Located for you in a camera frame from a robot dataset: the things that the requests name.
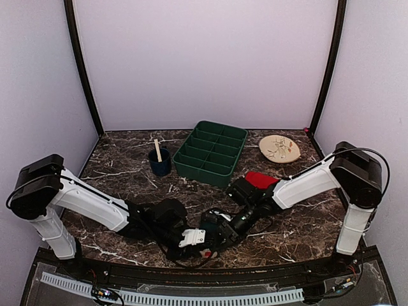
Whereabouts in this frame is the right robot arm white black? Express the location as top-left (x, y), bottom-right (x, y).
top-left (217, 142), bottom-right (390, 277)

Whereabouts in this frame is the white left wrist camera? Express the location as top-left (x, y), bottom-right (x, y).
top-left (178, 229), bottom-right (206, 248)

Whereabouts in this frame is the black frame post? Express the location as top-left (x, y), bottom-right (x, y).
top-left (309, 0), bottom-right (347, 137)
top-left (64, 0), bottom-right (105, 137)

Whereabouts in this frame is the red santa sock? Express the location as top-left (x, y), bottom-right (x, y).
top-left (245, 171), bottom-right (279, 189)

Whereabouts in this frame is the white slotted cable duct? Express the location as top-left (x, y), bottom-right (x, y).
top-left (40, 272), bottom-right (304, 305)

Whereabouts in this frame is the wooden stick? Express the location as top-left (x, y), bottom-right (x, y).
top-left (154, 138), bottom-right (163, 163)

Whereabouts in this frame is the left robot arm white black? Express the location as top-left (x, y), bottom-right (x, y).
top-left (6, 154), bottom-right (207, 278)

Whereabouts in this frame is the black front rail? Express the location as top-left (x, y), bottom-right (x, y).
top-left (83, 254), bottom-right (333, 286)

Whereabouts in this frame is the left black frame post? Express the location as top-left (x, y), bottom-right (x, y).
top-left (64, 0), bottom-right (105, 137)

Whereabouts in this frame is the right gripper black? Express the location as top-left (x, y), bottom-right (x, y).
top-left (210, 201), bottom-right (260, 252)

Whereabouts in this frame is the beige decorated plate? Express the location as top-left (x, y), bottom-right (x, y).
top-left (259, 135), bottom-right (301, 164)

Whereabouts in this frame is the dark blue mug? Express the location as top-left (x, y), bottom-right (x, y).
top-left (148, 147), bottom-right (171, 177)

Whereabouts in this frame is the dark green sock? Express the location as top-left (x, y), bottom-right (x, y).
top-left (199, 222), bottom-right (219, 249)

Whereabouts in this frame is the right black frame post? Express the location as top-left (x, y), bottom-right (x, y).
top-left (309, 0), bottom-right (347, 137)

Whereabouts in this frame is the green compartment tray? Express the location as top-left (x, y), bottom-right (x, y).
top-left (173, 120), bottom-right (248, 188)

